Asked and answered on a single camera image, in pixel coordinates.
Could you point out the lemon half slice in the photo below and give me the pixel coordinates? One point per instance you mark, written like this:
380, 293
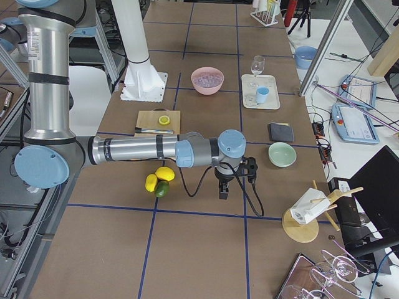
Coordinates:
164, 120

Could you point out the dark wooden tray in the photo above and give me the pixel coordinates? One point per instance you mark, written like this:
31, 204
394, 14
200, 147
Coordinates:
298, 283

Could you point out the green lime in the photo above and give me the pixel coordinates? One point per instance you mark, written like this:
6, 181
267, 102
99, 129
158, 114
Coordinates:
162, 189

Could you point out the wooden cutting board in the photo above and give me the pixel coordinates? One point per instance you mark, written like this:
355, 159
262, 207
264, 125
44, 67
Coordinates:
149, 119

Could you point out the blue teach pendant tablet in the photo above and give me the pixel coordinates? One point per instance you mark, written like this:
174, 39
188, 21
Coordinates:
361, 91
353, 126

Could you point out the white wire cup rack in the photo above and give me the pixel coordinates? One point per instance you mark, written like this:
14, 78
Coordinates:
266, 11

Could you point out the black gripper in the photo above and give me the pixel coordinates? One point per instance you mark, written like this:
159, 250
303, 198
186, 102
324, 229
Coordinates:
224, 179

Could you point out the hanging wine glass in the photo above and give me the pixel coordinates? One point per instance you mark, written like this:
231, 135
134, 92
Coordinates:
344, 265

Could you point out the pile of clear ice cubes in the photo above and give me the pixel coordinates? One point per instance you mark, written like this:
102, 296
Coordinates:
208, 79

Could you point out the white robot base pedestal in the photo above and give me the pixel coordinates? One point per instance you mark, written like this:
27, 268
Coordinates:
142, 82

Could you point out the aluminium frame post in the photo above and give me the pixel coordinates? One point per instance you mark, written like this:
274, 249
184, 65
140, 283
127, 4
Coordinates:
338, 16

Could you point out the grey folded cloth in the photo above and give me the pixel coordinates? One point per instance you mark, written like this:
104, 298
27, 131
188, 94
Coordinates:
280, 132

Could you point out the metal cylinder with black cap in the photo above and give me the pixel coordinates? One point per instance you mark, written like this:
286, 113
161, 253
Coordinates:
153, 131

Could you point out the cream bear tray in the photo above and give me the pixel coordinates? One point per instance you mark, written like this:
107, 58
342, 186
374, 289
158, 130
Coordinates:
249, 94

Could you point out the blue bowl with cutlery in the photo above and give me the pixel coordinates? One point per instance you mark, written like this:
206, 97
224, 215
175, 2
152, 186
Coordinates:
303, 56

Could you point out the blue plastic cup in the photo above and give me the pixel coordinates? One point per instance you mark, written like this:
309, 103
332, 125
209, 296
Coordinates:
261, 95

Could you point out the wooden mug tree stand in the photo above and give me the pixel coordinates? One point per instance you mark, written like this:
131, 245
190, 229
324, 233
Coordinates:
307, 233

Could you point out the yellow lemon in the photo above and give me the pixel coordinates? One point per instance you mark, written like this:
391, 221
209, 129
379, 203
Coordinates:
165, 173
151, 182

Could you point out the pink bowl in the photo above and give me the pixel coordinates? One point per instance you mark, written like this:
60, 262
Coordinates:
202, 90

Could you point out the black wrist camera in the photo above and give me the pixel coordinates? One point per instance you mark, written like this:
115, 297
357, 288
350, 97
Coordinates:
248, 169

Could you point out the green bowl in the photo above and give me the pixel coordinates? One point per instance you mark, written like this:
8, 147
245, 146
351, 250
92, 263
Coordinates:
282, 154

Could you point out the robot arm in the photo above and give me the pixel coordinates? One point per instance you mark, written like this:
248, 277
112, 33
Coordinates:
50, 153

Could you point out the clear wine glass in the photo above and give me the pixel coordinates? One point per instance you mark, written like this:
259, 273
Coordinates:
257, 67

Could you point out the black monitor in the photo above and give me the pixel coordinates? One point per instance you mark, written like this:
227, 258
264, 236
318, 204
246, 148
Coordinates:
379, 200

